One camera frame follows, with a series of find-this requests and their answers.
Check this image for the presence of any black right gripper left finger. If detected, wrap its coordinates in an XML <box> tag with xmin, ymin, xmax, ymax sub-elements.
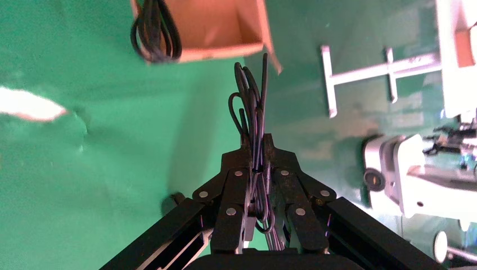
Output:
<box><xmin>100</xmin><ymin>136</ymin><xmax>251</xmax><ymax>270</ymax></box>

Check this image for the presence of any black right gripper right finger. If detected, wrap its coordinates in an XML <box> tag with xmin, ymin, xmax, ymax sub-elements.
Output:
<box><xmin>265</xmin><ymin>133</ymin><xmax>444</xmax><ymax>270</ymax></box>

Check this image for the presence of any thin black cable bundle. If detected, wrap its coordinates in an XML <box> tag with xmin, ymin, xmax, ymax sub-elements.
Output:
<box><xmin>228</xmin><ymin>52</ymin><xmax>277</xmax><ymax>254</ymax></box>

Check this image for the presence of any thick black cable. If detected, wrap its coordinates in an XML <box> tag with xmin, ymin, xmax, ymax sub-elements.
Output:
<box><xmin>130</xmin><ymin>0</ymin><xmax>183</xmax><ymax>64</ymax></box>

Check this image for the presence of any open brown cardboard box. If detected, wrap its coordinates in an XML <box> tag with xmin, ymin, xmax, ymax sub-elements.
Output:
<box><xmin>130</xmin><ymin>0</ymin><xmax>284</xmax><ymax>75</ymax></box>

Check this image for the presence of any white wheeled background robot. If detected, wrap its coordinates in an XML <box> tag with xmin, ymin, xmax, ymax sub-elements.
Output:
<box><xmin>363</xmin><ymin>111</ymin><xmax>477</xmax><ymax>232</ymax></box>

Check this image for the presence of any white table with legs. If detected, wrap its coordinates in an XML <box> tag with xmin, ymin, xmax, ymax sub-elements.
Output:
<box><xmin>321</xmin><ymin>0</ymin><xmax>477</xmax><ymax>119</ymax></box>

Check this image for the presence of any background robot black gripper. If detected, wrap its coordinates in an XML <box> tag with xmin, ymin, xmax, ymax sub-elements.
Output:
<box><xmin>424</xmin><ymin>139</ymin><xmax>461</xmax><ymax>156</ymax></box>
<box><xmin>434</xmin><ymin>124</ymin><xmax>477</xmax><ymax>142</ymax></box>

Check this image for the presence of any white floor stand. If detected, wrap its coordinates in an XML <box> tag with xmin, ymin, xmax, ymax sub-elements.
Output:
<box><xmin>434</xmin><ymin>231</ymin><xmax>477</xmax><ymax>263</ymax></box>

